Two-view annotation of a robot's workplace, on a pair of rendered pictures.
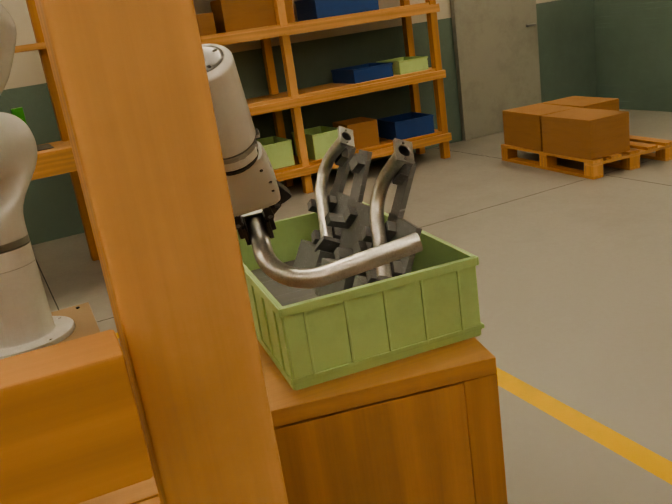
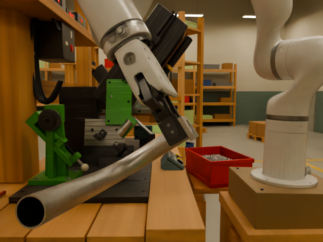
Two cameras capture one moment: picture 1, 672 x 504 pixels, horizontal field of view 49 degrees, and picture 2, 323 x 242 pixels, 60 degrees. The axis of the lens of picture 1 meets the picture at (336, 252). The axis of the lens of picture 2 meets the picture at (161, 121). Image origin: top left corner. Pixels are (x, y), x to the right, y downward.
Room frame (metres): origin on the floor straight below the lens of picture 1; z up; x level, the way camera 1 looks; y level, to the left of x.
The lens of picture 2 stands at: (1.26, -0.31, 1.21)
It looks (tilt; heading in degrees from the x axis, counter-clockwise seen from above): 6 degrees down; 110
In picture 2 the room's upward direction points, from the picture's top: straight up
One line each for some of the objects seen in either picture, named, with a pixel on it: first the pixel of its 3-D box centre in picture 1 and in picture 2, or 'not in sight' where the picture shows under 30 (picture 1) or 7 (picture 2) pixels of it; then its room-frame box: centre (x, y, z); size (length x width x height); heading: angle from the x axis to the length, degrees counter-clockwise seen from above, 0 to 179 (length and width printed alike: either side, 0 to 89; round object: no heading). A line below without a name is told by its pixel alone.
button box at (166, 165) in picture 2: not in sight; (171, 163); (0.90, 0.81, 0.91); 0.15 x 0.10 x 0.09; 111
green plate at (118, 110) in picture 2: not in sight; (119, 101); (0.64, 0.84, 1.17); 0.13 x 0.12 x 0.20; 111
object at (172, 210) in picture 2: not in sight; (166, 170); (0.82, 0.98, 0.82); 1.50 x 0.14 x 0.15; 111
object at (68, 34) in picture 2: not in sight; (55, 43); (0.40, 0.71, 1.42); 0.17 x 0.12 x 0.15; 111
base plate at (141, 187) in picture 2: not in sight; (110, 157); (0.56, 0.88, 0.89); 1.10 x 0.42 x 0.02; 111
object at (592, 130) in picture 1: (581, 133); not in sight; (6.11, -2.17, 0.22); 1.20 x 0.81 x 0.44; 20
